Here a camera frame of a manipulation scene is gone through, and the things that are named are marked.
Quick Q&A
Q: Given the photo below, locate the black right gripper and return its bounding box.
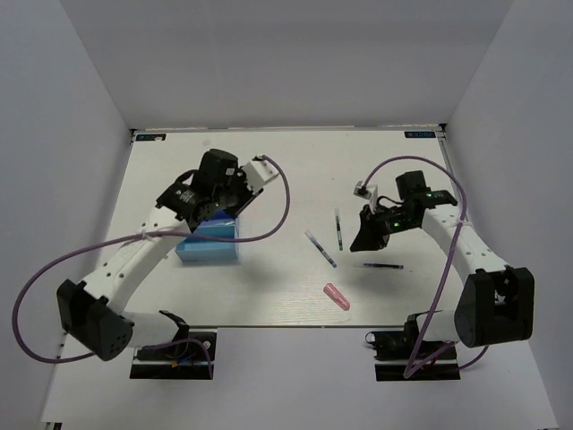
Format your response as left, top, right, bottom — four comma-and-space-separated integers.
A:
349, 202, 417, 253

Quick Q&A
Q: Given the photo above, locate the blue ink pen refill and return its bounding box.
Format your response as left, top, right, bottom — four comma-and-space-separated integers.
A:
304, 230, 338, 268

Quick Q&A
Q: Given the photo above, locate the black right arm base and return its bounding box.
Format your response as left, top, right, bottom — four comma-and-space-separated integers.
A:
364, 330, 460, 382

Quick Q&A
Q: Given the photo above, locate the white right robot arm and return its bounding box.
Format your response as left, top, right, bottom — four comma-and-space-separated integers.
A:
350, 170, 535, 357

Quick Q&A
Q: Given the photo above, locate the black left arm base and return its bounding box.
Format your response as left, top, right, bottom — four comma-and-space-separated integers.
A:
130, 331, 218, 381

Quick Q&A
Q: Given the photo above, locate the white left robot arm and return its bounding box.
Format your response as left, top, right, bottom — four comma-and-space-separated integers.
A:
56, 149, 278, 361

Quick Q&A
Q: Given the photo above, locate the purple ink pen refill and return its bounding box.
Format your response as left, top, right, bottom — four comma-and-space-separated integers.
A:
355, 262, 404, 270

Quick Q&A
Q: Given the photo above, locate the green ink pen refill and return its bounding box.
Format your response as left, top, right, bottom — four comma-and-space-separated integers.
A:
334, 208, 344, 252

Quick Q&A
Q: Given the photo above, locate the pink blue tiered organizer box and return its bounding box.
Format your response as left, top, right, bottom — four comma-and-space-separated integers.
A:
175, 212, 239, 264

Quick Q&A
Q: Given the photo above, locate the left corner table sticker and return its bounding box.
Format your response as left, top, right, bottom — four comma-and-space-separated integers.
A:
135, 133, 167, 142

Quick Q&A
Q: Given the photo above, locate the corner table sticker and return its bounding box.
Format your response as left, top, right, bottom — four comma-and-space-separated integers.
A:
135, 133, 167, 142
404, 131, 436, 139

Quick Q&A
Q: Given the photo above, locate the right corner table sticker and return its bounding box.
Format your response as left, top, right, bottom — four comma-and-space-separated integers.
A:
404, 131, 436, 139

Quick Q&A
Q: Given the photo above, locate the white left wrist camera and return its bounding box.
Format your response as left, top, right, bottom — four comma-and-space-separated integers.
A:
242, 156, 278, 193

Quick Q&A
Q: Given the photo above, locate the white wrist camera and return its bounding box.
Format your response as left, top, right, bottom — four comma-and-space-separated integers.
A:
242, 156, 278, 193
354, 181, 379, 216

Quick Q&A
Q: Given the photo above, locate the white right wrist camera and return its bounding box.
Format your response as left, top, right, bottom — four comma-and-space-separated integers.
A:
354, 181, 379, 216

